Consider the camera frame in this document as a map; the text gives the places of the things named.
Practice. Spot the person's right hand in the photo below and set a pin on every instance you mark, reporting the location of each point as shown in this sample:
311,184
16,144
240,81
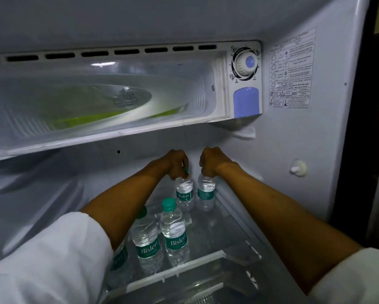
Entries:
216,161

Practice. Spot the person's left hand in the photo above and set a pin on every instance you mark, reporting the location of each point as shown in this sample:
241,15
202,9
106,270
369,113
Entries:
178,164

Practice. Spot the dark maroon refrigerator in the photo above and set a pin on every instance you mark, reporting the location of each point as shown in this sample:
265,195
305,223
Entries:
319,155

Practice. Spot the person's left forearm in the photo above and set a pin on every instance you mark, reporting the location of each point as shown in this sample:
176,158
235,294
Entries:
129,205

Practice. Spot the person's right forearm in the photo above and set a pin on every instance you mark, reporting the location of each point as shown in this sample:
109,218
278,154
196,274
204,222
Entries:
287,231

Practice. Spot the person's white shirt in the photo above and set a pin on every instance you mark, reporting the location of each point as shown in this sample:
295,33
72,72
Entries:
43,259

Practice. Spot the lavender push button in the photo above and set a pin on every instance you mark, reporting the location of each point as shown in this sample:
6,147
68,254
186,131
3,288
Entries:
245,102

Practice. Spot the glass shelf white trim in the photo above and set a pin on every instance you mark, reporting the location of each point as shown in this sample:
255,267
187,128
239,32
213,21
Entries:
227,231

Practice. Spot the green tray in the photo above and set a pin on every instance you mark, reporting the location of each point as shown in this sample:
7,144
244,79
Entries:
91,118

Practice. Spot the white thermostat dial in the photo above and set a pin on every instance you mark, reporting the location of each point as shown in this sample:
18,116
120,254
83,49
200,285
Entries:
244,64

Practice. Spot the white instruction sticker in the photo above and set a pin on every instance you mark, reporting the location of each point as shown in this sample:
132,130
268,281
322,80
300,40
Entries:
292,69

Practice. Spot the white freezer compartment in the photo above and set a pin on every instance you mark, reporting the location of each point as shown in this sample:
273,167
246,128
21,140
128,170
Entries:
81,91

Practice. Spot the white wall peg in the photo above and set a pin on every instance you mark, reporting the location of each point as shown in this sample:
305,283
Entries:
298,168

